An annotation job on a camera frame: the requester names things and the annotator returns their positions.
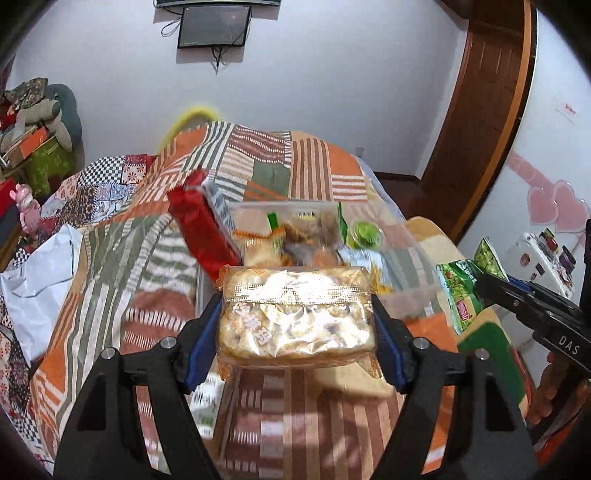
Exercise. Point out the small black monitor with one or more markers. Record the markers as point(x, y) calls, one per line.
point(214, 25)

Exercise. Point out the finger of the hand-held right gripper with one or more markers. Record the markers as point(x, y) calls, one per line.
point(545, 295)
point(498, 290)

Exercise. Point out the white plastic bag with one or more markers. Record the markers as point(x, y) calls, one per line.
point(37, 286)

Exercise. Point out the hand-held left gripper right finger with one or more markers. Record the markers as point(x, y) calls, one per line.
point(392, 350)

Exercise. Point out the brown wooden door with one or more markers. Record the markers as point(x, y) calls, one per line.
point(485, 115)

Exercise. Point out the clear packet of brown snacks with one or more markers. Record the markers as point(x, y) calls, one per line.
point(307, 233)

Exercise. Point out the orange box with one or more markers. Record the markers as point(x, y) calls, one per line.
point(27, 145)

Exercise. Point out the yellow-green snack packet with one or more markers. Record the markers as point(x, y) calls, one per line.
point(369, 270)

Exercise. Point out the person's right hand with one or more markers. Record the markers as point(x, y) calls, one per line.
point(554, 387)

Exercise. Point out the yellow hoop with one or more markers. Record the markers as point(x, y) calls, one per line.
point(196, 113)

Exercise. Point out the pile of clothes and boxes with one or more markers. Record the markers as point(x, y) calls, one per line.
point(51, 110)

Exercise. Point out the green gift bag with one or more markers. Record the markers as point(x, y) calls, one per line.
point(48, 166)

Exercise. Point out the pink toy figure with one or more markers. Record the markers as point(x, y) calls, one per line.
point(27, 210)

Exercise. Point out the black wall television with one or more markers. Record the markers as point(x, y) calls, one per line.
point(217, 2)

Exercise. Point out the clear pastry pack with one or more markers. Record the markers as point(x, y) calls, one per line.
point(295, 323)

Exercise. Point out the striped patchwork blanket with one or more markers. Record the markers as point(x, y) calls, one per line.
point(138, 277)

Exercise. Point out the green jelly cup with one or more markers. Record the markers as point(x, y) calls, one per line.
point(367, 233)

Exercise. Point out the white side table with bottles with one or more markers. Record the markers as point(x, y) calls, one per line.
point(531, 258)

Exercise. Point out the wall outlet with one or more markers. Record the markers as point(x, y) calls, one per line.
point(359, 150)

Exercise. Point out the clear plastic container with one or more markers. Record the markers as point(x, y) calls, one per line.
point(406, 249)

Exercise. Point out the green snack packet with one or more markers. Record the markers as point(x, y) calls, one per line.
point(461, 295)

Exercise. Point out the white paper notice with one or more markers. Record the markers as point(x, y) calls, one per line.
point(570, 110)

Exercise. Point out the red snack bag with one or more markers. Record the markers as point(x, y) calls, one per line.
point(203, 230)

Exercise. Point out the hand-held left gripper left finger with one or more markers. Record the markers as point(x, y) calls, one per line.
point(205, 341)

